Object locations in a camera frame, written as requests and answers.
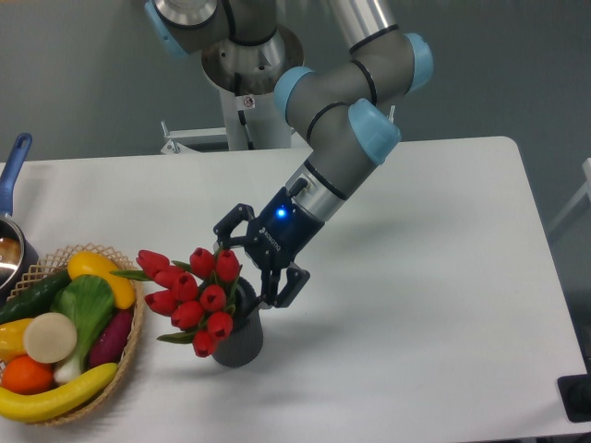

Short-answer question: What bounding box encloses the yellow squash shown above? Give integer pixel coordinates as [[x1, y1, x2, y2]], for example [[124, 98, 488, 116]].
[[66, 250, 136, 309]]

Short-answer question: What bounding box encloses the blue handled saucepan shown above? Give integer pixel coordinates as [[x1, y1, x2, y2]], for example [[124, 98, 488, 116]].
[[1, 133, 38, 305]]

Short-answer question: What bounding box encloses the green bok choy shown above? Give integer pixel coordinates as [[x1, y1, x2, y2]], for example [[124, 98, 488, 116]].
[[51, 274, 115, 385]]

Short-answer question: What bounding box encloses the green cucumber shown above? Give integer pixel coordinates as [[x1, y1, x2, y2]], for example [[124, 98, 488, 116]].
[[1, 269, 71, 324]]

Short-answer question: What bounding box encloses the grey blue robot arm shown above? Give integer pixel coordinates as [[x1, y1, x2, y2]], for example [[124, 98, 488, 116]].
[[145, 1, 433, 316]]

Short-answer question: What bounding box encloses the black device at table edge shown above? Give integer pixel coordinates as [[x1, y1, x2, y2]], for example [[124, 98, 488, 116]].
[[557, 374, 590, 423]]

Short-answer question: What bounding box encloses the yellow banana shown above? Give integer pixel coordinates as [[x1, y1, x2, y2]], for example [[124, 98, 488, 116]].
[[1, 363, 118, 424]]

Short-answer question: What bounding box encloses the orange fruit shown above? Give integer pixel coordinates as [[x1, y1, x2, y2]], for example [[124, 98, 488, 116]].
[[1, 355, 54, 395]]

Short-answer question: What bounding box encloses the white frame at right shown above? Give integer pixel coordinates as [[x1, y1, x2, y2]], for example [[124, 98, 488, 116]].
[[548, 158, 590, 238]]

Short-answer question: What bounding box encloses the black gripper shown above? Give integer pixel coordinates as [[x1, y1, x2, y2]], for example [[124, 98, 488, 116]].
[[213, 187, 325, 317]]

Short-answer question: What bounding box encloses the dark grey ribbed vase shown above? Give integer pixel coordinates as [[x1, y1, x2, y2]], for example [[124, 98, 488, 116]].
[[212, 277, 263, 368]]

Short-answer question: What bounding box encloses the yellow bell pepper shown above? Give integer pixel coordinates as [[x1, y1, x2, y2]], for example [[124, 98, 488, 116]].
[[0, 318, 32, 363]]

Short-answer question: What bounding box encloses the red tulip bouquet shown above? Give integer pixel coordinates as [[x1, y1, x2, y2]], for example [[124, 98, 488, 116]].
[[113, 247, 242, 358]]

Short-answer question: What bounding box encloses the purple sweet potato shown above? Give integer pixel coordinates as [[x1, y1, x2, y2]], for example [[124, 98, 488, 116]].
[[88, 310, 133, 368]]

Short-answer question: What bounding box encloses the woven wicker basket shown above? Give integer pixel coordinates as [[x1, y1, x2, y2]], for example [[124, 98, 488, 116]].
[[8, 244, 144, 425]]

